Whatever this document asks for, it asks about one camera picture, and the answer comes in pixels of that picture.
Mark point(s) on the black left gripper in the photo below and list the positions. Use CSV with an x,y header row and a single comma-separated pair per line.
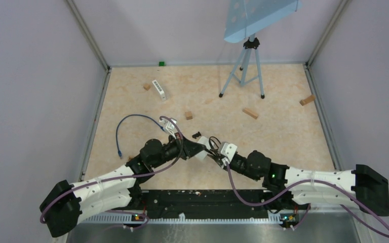
x,y
190,149

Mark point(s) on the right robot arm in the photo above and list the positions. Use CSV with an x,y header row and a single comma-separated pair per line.
x,y
362,187

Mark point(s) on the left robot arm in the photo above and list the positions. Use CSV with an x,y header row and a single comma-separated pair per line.
x,y
68,204

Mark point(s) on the small black rubber part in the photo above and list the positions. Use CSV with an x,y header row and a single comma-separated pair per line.
x,y
196,135

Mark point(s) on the small wooden cube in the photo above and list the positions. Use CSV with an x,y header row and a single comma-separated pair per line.
x,y
188,115

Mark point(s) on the flat wooden plank block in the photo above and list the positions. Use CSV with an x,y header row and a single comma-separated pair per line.
x,y
250,113

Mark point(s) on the curved wooden block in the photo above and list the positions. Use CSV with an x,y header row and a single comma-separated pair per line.
x,y
307,100

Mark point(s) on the light blue tripod stand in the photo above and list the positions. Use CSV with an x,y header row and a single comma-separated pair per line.
x,y
244,20

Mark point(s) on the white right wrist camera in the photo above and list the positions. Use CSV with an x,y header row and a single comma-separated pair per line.
x,y
227,152

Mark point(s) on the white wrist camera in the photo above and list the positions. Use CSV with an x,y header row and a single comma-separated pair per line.
x,y
227,152
168,127

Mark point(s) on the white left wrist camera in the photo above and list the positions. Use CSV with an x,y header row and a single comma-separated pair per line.
x,y
168,127

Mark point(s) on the long white network switch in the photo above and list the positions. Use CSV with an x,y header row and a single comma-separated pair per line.
x,y
160,90

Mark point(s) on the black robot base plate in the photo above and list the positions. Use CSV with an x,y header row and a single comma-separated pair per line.
x,y
205,204

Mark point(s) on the wooden cube near switch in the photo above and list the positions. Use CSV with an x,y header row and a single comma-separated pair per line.
x,y
146,87

